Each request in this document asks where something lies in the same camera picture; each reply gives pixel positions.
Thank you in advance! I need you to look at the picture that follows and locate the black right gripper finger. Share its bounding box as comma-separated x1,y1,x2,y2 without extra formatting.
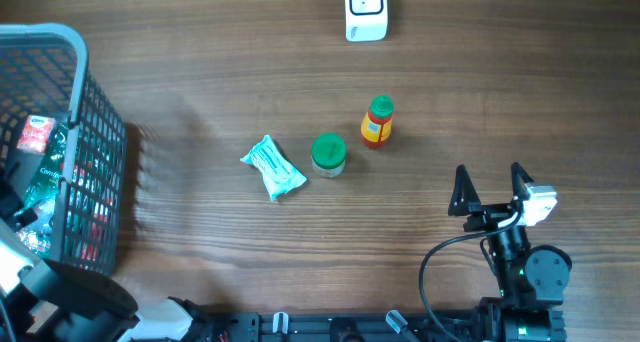
511,162,534,200
448,164,482,216

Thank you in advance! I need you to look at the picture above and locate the green 3M gloves package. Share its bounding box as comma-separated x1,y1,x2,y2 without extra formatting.
16,123,68,258

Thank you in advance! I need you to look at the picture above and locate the grey plastic shopping basket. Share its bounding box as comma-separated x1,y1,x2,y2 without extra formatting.
1,23,127,275

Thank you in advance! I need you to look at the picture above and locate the red yellow sauce bottle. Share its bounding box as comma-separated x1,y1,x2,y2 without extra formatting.
360,95,394,148

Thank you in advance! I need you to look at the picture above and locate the white barcode scanner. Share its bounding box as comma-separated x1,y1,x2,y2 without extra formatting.
344,0,389,42

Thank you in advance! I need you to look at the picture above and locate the green lid jar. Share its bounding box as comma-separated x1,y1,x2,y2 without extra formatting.
311,134,347,178

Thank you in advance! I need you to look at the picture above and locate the teal wet wipes pack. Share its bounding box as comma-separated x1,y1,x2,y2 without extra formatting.
240,135,307,202

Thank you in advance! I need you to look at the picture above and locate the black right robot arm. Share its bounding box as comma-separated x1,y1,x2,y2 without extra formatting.
448,162,572,342

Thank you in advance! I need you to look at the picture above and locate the black right camera cable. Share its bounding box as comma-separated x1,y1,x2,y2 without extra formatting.
418,210,524,342

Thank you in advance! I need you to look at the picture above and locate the red Kleenex tissue pack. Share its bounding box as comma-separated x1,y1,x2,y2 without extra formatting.
17,115,57,155

